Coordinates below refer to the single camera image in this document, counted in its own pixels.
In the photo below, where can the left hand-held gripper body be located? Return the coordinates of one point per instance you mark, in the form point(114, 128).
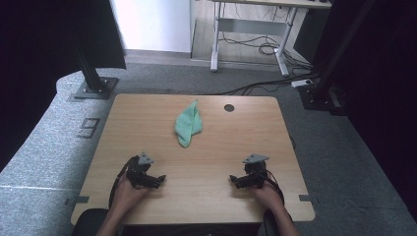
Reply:
point(137, 170)

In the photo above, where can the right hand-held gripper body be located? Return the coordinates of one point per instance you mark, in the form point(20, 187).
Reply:
point(255, 172)

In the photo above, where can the green microfibre cloth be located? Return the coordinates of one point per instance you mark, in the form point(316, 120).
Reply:
point(188, 124)

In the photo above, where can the person's left hand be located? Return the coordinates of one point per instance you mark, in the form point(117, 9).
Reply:
point(128, 195)

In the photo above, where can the person's right hand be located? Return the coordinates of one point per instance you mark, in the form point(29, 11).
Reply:
point(268, 196)

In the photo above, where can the black chair armrest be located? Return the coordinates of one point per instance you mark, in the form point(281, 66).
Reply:
point(88, 223)
point(268, 224)

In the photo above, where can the grey floor tape strip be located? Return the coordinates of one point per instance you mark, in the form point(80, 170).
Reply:
point(305, 198)
point(78, 200)

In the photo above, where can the black round table grommet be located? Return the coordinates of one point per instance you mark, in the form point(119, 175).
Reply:
point(229, 107)

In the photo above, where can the black metal stand square base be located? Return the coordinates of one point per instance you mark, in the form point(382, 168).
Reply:
point(95, 87)

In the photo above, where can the white power strip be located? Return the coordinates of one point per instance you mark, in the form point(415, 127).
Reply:
point(302, 83)

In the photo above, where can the black metal stand dark base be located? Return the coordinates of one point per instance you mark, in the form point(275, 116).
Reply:
point(323, 95)

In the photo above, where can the black curtain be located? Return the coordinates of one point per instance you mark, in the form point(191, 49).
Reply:
point(39, 65)
point(387, 98)

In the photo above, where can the dark box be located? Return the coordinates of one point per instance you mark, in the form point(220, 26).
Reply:
point(308, 32)

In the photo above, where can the white frame desk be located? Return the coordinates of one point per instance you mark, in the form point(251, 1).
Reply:
point(252, 27)

